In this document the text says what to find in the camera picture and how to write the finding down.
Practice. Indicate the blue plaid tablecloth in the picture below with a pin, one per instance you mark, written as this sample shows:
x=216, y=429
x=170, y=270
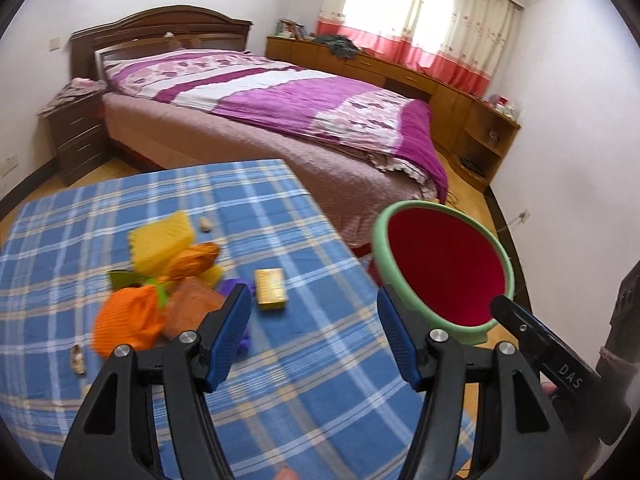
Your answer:
x=319, y=391

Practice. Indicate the gold small box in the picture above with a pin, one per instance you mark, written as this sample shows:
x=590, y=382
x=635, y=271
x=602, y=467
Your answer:
x=270, y=289

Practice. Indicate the orange mesh bag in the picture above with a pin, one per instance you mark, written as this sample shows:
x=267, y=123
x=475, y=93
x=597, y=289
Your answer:
x=131, y=316

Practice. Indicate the clothes on nightstand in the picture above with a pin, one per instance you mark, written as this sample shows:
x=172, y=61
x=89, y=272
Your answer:
x=77, y=89

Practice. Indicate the purple floral quilt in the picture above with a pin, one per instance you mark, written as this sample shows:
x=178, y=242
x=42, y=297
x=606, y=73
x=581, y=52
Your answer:
x=393, y=131

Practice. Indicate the yellow foam sheet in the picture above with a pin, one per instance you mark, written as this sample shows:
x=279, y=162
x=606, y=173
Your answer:
x=154, y=244

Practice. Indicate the books on cabinet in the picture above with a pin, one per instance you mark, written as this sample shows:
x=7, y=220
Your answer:
x=292, y=30

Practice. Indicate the long wooden cabinet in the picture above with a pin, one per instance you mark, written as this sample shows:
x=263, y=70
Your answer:
x=473, y=136

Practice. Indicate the dark wooden nightstand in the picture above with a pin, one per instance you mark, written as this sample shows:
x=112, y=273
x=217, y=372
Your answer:
x=79, y=136

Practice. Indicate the peanut shell near edge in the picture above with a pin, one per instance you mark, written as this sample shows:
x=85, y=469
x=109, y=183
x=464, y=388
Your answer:
x=77, y=360

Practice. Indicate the white pink curtains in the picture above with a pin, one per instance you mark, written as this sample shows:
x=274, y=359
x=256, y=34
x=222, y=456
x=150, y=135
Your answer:
x=459, y=42

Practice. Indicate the wooden bed with headboard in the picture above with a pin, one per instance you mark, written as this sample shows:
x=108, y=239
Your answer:
x=348, y=188

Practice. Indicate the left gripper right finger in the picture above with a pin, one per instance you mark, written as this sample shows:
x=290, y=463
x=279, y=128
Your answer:
x=518, y=433

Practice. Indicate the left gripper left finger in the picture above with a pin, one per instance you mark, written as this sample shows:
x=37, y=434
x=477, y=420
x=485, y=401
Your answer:
x=113, y=435

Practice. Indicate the red bin green rim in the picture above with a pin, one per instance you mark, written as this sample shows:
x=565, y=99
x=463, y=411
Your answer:
x=443, y=264

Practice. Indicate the items on cabinet end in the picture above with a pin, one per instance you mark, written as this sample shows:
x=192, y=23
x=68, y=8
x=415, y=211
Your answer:
x=505, y=107

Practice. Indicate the orange wrapper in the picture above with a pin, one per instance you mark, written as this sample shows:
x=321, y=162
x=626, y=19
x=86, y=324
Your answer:
x=192, y=261

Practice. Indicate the dark clothes pile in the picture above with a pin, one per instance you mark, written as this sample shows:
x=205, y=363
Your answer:
x=339, y=46

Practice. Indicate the brown orange packet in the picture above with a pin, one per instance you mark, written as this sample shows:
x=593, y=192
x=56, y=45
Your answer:
x=188, y=306

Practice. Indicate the green wrapper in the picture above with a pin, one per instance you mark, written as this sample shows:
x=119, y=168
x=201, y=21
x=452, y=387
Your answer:
x=120, y=279

